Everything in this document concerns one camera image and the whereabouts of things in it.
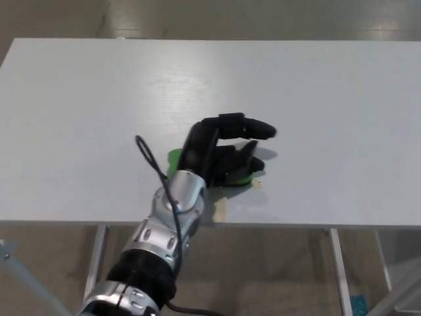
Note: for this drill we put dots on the short beige masking tape strip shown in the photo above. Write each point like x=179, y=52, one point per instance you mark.
x=257, y=184

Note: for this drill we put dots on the white table leg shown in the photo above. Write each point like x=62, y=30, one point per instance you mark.
x=95, y=263
x=385, y=263
x=340, y=273

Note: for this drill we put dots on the grey metal frame bar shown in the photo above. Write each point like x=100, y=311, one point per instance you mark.
x=26, y=283
x=401, y=289

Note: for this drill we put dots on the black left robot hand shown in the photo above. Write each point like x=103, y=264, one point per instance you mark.
x=197, y=148

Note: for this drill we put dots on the long beige masking tape strip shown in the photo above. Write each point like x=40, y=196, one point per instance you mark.
x=219, y=210

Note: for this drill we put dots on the teal object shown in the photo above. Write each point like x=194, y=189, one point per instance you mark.
x=358, y=306

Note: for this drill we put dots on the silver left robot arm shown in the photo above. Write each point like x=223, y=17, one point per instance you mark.
x=154, y=237

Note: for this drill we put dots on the green whiteboard eraser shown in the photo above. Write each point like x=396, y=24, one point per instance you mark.
x=174, y=161

